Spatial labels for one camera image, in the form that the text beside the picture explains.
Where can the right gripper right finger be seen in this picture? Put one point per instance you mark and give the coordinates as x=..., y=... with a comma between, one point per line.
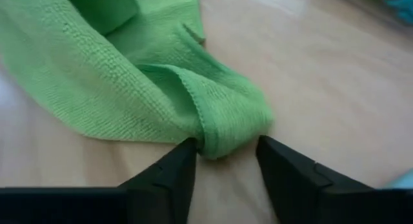
x=290, y=179

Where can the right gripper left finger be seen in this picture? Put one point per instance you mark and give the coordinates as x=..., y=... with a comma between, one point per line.
x=167, y=182

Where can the green microfiber towel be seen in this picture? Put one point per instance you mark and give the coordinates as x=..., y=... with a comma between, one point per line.
x=96, y=72

